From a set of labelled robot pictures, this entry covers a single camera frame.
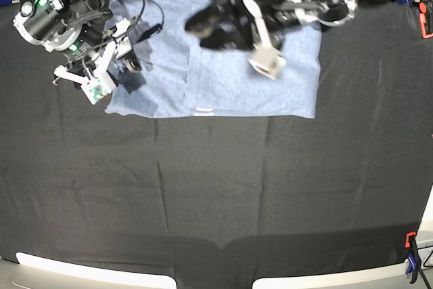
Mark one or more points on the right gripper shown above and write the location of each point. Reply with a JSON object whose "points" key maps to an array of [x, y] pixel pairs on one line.
{"points": [[86, 50]]}

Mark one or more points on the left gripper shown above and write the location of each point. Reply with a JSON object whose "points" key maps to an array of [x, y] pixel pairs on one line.
{"points": [[248, 24]]}

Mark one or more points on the light blue t-shirt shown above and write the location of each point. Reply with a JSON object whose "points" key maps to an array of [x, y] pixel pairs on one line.
{"points": [[179, 78]]}

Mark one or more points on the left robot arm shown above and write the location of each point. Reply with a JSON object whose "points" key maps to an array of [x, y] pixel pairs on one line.
{"points": [[337, 13]]}

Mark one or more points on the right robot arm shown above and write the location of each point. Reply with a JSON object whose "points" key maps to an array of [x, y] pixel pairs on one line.
{"points": [[70, 27]]}

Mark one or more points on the black table cloth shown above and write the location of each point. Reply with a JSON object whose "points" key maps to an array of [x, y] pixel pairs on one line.
{"points": [[221, 202]]}

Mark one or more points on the orange clamp top right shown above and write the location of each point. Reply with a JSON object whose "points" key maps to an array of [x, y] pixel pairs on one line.
{"points": [[425, 18]]}

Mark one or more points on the orange blue clamp bottom right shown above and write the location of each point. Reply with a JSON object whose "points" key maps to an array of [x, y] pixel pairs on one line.
{"points": [[412, 257]]}

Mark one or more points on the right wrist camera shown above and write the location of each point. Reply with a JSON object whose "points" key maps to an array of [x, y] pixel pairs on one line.
{"points": [[98, 87]]}

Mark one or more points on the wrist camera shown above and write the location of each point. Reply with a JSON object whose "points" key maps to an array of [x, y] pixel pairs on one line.
{"points": [[98, 87], [267, 61]]}

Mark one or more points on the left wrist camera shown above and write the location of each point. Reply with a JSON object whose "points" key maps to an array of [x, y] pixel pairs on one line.
{"points": [[267, 61]]}

